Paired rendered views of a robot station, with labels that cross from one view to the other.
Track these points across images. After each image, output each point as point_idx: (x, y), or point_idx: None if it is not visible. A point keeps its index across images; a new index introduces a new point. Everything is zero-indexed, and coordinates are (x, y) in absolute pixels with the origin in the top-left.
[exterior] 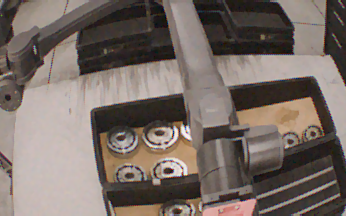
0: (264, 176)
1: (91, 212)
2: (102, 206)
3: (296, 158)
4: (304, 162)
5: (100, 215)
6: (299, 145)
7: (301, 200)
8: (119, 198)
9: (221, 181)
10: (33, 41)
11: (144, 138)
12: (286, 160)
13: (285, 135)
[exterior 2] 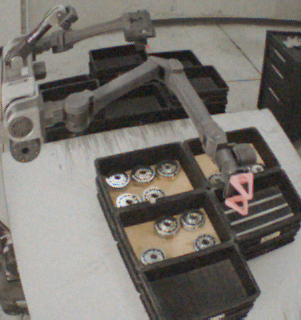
0: (223, 198)
1: (93, 242)
2: (101, 235)
3: None
4: (254, 189)
5: (101, 243)
6: None
7: (259, 217)
8: (125, 219)
9: (231, 166)
10: (89, 101)
11: (133, 176)
12: None
13: None
